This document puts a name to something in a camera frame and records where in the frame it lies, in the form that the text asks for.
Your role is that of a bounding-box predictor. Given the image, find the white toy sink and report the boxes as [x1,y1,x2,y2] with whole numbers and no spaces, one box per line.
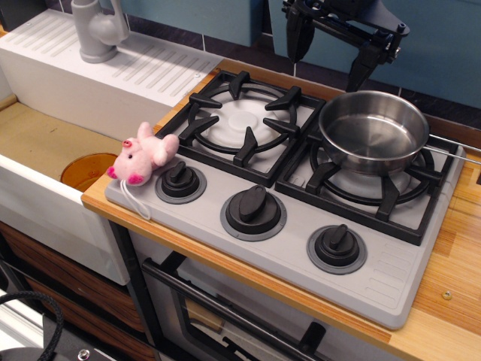
[1,10,220,285]

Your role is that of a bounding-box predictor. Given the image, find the black right burner grate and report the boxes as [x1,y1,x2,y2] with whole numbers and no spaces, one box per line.
[275,129,463,246]

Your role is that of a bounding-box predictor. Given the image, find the black burner grate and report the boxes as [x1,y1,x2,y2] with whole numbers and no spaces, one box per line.
[156,71,325,187]
[275,129,463,246]

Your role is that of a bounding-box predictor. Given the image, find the black stove knob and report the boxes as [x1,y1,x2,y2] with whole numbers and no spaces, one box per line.
[155,161,207,205]
[307,224,368,275]
[220,185,287,242]

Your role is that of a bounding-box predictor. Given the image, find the stainless steel pan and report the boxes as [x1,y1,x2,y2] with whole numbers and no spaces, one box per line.
[319,90,480,176]

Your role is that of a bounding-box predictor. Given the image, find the oven door with black handle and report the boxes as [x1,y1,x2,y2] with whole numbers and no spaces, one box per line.
[141,252,383,360]

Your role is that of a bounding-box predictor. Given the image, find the pink stuffed pig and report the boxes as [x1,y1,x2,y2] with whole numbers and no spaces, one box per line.
[106,122,180,220]

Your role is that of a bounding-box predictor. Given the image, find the black braided cable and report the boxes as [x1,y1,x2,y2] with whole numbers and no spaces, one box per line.
[0,291,65,361]

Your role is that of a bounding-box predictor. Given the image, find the wooden drawer cabinet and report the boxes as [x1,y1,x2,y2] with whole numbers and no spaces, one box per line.
[1,223,158,360]

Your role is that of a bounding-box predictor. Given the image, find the grey toy faucet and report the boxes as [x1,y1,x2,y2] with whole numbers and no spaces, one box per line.
[71,0,129,64]

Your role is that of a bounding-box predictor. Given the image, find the black right stove knob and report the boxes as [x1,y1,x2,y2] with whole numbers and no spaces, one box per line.
[307,224,368,275]

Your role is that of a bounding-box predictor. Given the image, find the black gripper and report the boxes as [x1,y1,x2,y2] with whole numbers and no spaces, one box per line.
[283,1,408,92]

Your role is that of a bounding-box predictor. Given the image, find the orange plastic plate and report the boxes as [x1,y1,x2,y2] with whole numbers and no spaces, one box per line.
[60,153,116,192]

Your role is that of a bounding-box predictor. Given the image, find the grey toy stove top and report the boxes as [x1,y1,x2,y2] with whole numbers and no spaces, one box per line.
[104,69,467,331]

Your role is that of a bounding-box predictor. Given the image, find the black left stove knob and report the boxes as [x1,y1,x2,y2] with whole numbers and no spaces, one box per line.
[155,161,207,205]

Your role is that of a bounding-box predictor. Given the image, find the black middle stove knob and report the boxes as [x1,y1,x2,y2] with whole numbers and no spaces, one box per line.
[220,185,287,242]

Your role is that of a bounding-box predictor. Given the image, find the black left burner grate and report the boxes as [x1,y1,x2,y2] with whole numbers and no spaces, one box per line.
[156,71,325,187]

